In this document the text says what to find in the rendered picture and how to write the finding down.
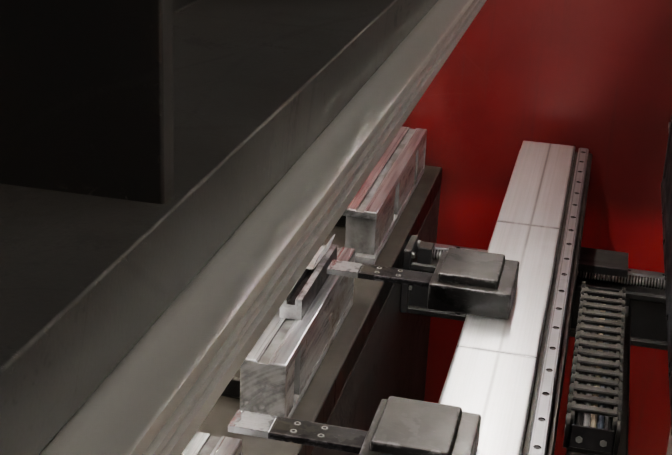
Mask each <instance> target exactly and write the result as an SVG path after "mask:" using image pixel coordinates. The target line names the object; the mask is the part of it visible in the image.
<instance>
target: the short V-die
mask: <svg viewBox="0 0 672 455"><path fill-rule="evenodd" d="M332 260H337V245H336V244H331V246H330V247H329V249H328V250H327V252H326V253H325V254H324V256H323V257H322V258H321V260H320V261H319V263H318V264H317V265H316V267H315V268H314V269H313V270H309V269H306V270H305V271H304V273H303V274H302V275H301V277H300V278H299V280H298V281H297V283H296V284H295V286H294V287H293V289H292V290H291V292H290V293H289V295H288V296H287V298H286V299H285V301H284V302H283V304H282V305H281V307H280V318H287V319H294V320H300V321H301V320H302V319H303V317H304V315H305V314H306V312H307V310H308V309H309V307H310V306H311V304H312V302H313V301H314V299H315V298H316V296H317V294H318V293H319V291H320V289H321V288H322V286H323V285H324V283H325V281H326V280H327V278H328V276H329V275H330V274H327V268H328V266H329V264H330V263H331V261H332Z"/></svg>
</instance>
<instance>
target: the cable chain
mask: <svg viewBox="0 0 672 455"><path fill-rule="evenodd" d="M585 283H586V281H583V282H582V290H581V293H580V301H579V309H578V318H577V326H576V335H575V343H574V352H573V360H572V369H571V377H570V385H569V393H568V402H567V410H566V419H565V427H564V441H563V447H564V448H566V449H567V450H572V451H578V452H584V453H591V454H597V455H617V453H618V446H619V443H620V435H621V433H620V432H621V416H622V411H621V409H622V386H623V381H622V380H623V358H624V354H623V352H624V326H625V322H624V321H625V297H626V293H625V292H626V287H625V286H623V287H622V291H621V290H618V289H611V288H603V287H596V286H588V285H587V286H586V287H585ZM589 349H590V350H589ZM596 350H597V351H596ZM588 357H589V358H588ZM595 358H596V359H595ZM602 359H603V360H602ZM595 366H596V367H595ZM587 374H588V375H587ZM594 375H595V376H594ZM601 376H602V377H601ZM574 418H575V420H574ZM590 421H591V423H590ZM597 422H598V424H597Z"/></svg>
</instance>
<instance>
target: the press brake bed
mask: <svg viewBox="0 0 672 455"><path fill-rule="evenodd" d="M440 189H441V188H440ZM440 189H439V191H438V193H437V195H436V197H435V199H434V201H433V203H432V205H431V208H430V210H429V212H428V214H427V216H426V218H425V220H424V222H423V224H422V226H421V228H420V230H419V232H418V234H417V235H418V236H419V240H421V241H424V242H432V243H436V240H437V228H438V215H439V202H440ZM400 298H401V284H397V283H394V284H393V286H392V288H391V290H390V292H389V294H388V297H387V299H386V301H385V303H384V305H383V307H382V309H381V311H380V313H379V315H378V317H377V319H376V321H375V323H374V325H373V328H372V330H371V332H370V334H369V336H368V338H367V340H366V342H365V344H364V346H363V348H362V350H361V352H360V354H359V357H358V359H357V361H356V363H355V365H354V367H353V369H352V371H351V373H350V375H349V377H348V379H347V381H346V383H345V386H344V388H343V390H342V392H341V394H340V396H339V398H338V400H337V402H336V404H335V406H334V408H333V410H332V412H331V414H330V417H329V419H328V421H327V423H326V424H328V425H334V426H340V427H346V428H352V429H358V430H364V431H369V428H370V426H371V423H372V421H373V418H374V416H375V414H376V411H377V409H378V406H379V404H380V402H381V400H382V399H388V398H389V396H395V397H401V398H407V399H414V400H420V401H424V395H425V382H426V369H427V356H428V343H429V330H430V318H431V316H424V315H417V314H410V313H401V312H400ZM311 455H359V454H356V453H350V452H344V451H338V450H332V449H326V448H320V447H315V448H314V450H313V452H312V454H311Z"/></svg>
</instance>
